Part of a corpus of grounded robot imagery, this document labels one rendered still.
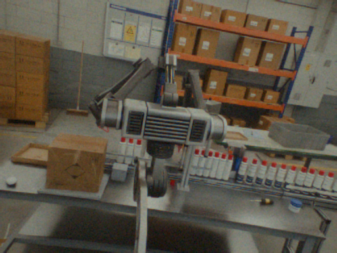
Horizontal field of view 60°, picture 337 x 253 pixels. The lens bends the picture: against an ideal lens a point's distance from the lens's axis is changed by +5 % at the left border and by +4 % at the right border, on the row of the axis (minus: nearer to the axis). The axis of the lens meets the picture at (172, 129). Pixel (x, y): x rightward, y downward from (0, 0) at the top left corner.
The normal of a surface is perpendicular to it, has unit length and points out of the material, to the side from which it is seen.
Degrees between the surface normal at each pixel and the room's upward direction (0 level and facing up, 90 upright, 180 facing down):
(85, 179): 90
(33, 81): 90
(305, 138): 90
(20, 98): 91
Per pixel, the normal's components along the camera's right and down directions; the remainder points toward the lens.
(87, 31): 0.17, 0.33
